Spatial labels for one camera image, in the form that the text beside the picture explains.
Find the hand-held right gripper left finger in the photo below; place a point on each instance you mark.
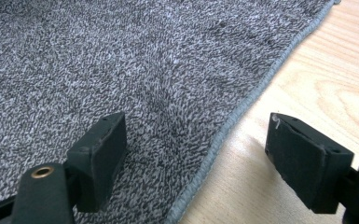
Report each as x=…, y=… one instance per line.
x=98, y=161

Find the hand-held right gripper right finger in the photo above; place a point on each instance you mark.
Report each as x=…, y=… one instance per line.
x=307, y=165

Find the grey terry towel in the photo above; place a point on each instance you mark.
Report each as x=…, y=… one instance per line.
x=121, y=68

